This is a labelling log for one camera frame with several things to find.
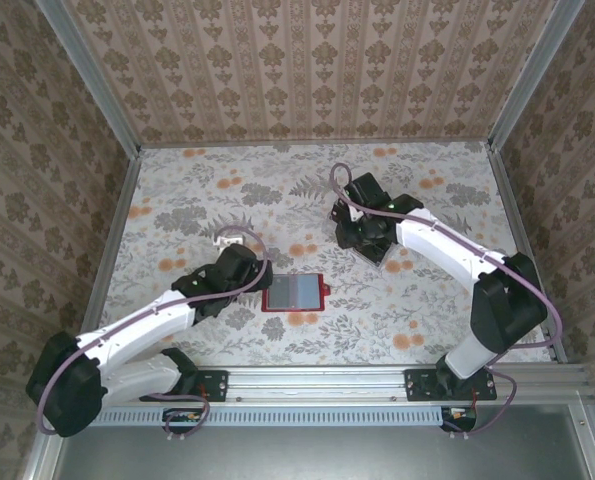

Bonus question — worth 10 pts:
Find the red leather card holder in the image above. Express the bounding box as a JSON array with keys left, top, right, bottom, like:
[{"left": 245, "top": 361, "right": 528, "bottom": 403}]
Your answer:
[{"left": 260, "top": 272, "right": 331, "bottom": 314}]

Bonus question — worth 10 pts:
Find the aluminium table side rail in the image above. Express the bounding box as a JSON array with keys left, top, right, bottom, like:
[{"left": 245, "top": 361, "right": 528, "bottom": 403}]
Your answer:
[
  {"left": 485, "top": 142, "right": 569, "bottom": 365},
  {"left": 76, "top": 147, "right": 143, "bottom": 351}
]

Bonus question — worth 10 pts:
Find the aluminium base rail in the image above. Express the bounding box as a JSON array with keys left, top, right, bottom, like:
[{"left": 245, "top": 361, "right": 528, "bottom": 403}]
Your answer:
[{"left": 101, "top": 364, "right": 589, "bottom": 404}]

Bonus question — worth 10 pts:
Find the aluminium frame post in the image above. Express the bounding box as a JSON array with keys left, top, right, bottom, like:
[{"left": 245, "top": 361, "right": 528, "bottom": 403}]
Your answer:
[
  {"left": 34, "top": 0, "right": 143, "bottom": 157},
  {"left": 486, "top": 0, "right": 586, "bottom": 151}
]

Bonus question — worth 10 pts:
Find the aluminium sheet frame rail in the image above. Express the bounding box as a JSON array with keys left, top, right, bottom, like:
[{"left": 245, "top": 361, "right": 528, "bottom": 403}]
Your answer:
[
  {"left": 21, "top": 429, "right": 66, "bottom": 480},
  {"left": 569, "top": 399, "right": 595, "bottom": 480}
]

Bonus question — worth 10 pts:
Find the black credit card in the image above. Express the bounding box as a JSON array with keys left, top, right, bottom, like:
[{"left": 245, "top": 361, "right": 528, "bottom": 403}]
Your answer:
[{"left": 269, "top": 277, "right": 297, "bottom": 309}]

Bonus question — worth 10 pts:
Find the grey metal sheet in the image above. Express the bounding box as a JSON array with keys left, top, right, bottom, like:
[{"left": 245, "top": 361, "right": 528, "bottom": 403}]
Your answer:
[{"left": 59, "top": 404, "right": 595, "bottom": 480}]

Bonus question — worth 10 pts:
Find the aluminium table end rail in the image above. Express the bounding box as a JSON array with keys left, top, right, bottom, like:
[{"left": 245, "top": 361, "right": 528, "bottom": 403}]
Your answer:
[{"left": 139, "top": 138, "right": 493, "bottom": 150}]

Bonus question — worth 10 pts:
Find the white slotted cable duct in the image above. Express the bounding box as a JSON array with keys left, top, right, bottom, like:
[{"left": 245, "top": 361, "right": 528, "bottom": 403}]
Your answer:
[{"left": 100, "top": 405, "right": 448, "bottom": 428}]

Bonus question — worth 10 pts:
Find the black connector box with wires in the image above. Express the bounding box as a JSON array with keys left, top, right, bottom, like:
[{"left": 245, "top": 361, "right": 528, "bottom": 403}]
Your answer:
[
  {"left": 440, "top": 405, "right": 479, "bottom": 434},
  {"left": 162, "top": 407, "right": 209, "bottom": 435}
]

